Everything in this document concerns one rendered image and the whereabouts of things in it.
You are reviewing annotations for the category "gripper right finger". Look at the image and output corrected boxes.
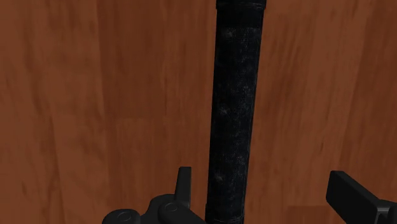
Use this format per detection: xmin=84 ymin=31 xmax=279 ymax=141
xmin=325 ymin=170 xmax=397 ymax=224

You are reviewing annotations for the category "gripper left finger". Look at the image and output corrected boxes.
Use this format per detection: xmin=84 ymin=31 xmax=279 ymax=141
xmin=102 ymin=166 xmax=207 ymax=224

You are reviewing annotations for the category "black cylindrical handle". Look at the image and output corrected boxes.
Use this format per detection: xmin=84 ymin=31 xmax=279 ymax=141
xmin=204 ymin=0 xmax=267 ymax=224

